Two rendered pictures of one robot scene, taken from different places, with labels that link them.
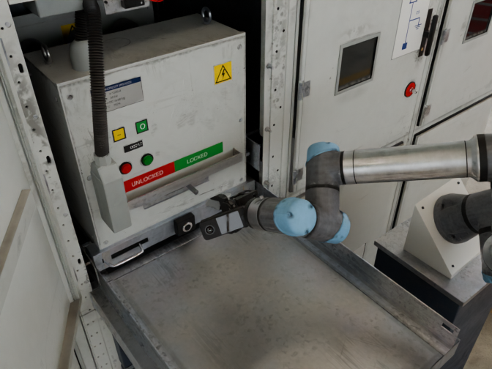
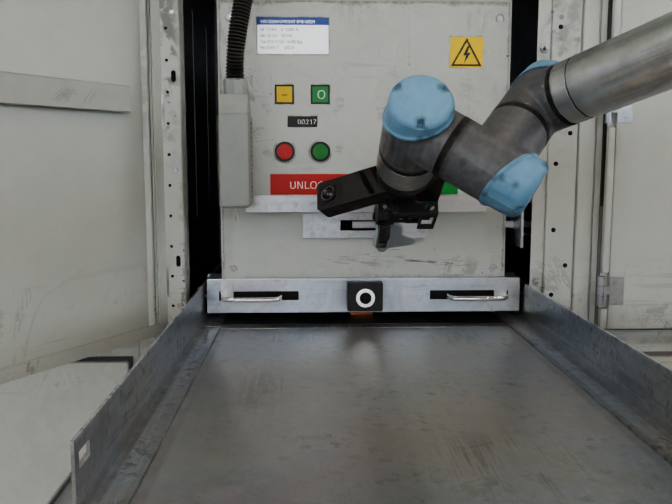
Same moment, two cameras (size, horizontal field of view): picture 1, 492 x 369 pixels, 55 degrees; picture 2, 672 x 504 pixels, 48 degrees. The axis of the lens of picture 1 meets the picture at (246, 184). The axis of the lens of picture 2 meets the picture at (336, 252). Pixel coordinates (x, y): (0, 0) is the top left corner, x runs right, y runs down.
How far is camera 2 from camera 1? 86 cm
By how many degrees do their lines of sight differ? 44
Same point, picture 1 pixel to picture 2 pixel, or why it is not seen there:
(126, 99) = (303, 44)
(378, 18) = not seen: outside the picture
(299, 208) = (417, 81)
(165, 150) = (353, 149)
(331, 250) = (593, 360)
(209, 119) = not seen: hidden behind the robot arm
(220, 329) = (296, 381)
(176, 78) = (385, 38)
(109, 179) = (229, 109)
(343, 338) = (498, 437)
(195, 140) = not seen: hidden behind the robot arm
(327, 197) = (506, 116)
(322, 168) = (519, 85)
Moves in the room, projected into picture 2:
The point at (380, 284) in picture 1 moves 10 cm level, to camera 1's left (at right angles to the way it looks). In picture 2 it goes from (651, 394) to (560, 378)
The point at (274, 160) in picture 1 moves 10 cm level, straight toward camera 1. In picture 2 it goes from (556, 240) to (529, 245)
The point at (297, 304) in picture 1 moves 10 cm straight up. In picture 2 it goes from (458, 394) to (460, 313)
